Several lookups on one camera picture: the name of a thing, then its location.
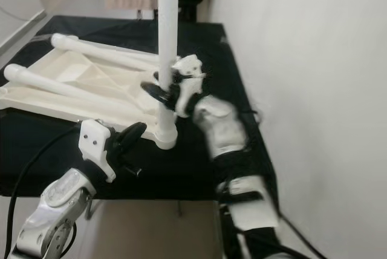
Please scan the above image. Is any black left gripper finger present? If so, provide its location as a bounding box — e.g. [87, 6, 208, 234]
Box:
[120, 127, 148, 156]
[114, 122, 143, 152]

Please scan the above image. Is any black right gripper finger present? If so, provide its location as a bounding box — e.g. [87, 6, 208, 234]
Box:
[140, 82, 176, 110]

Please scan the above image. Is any black tablecloth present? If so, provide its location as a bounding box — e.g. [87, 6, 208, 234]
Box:
[0, 16, 279, 200]

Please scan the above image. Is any white plastic table top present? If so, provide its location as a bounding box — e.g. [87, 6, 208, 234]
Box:
[0, 44, 179, 149]

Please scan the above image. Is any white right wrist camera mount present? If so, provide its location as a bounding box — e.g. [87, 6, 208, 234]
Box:
[172, 54, 205, 117]

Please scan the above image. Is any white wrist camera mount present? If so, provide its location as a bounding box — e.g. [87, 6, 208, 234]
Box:
[79, 119, 117, 183]
[172, 54, 205, 117]

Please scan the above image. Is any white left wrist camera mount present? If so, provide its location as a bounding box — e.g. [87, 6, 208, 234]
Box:
[79, 119, 117, 183]

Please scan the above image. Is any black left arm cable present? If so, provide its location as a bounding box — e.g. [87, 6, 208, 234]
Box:
[5, 125, 88, 259]

